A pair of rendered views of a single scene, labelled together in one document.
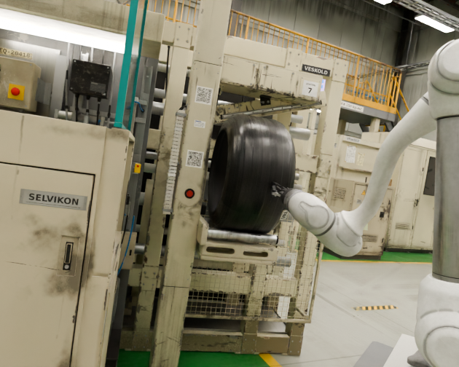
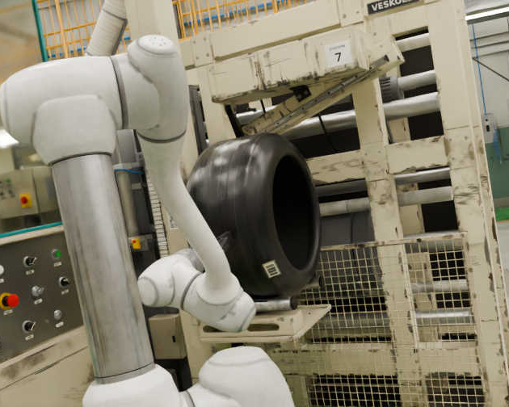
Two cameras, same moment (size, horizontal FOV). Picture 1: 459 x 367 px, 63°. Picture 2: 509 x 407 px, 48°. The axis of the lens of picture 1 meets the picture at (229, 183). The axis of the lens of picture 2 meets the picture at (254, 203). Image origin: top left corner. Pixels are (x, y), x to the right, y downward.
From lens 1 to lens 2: 1.41 m
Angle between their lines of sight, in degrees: 40
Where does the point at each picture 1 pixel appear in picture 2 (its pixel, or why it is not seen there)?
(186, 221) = not seen: hidden behind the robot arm
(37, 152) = not seen: outside the picture
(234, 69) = (229, 77)
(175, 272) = (198, 360)
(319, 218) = (145, 294)
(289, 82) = (304, 60)
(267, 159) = (214, 203)
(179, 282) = not seen: hidden behind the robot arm
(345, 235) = (200, 307)
